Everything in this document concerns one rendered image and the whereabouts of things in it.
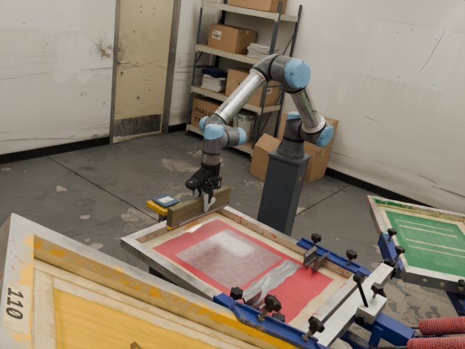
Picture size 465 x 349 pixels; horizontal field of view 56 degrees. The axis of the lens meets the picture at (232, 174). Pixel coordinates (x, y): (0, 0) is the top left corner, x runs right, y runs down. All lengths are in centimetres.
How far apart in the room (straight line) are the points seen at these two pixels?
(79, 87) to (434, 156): 402
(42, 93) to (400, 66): 388
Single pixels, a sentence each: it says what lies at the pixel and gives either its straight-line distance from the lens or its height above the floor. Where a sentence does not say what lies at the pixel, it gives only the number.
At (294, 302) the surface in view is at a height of 96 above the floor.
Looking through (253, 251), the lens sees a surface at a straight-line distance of 184.
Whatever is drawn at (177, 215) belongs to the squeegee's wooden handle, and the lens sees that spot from 169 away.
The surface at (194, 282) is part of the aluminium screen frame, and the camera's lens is 155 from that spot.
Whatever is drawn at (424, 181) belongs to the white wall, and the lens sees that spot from 537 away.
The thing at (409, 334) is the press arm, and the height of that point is 104.
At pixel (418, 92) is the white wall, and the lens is 525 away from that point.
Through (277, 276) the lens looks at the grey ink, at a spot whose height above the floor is 96.
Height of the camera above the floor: 191
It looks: 22 degrees down
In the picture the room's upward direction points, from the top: 9 degrees clockwise
